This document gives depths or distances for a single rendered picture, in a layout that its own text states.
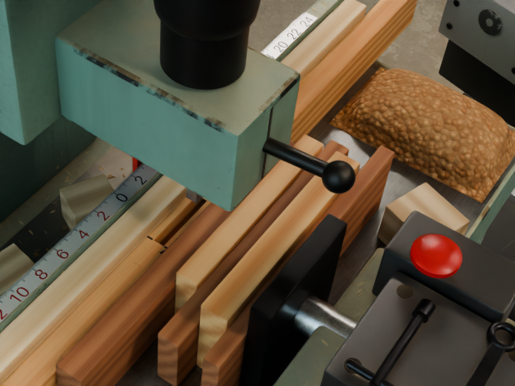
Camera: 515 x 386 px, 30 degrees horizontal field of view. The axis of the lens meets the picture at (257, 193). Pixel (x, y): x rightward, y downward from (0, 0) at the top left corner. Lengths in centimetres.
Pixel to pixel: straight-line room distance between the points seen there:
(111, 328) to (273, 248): 11
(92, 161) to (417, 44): 153
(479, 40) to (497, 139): 45
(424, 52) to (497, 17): 114
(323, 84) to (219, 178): 22
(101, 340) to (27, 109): 15
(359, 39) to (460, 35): 44
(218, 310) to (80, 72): 17
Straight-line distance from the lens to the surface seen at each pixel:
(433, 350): 56
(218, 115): 55
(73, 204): 81
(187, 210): 68
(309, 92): 76
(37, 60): 60
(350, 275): 70
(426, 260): 56
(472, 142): 77
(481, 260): 59
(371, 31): 83
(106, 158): 89
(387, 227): 71
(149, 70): 58
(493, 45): 122
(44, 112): 63
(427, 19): 242
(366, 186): 67
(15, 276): 77
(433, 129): 77
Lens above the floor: 146
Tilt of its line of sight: 49 degrees down
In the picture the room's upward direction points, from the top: 8 degrees clockwise
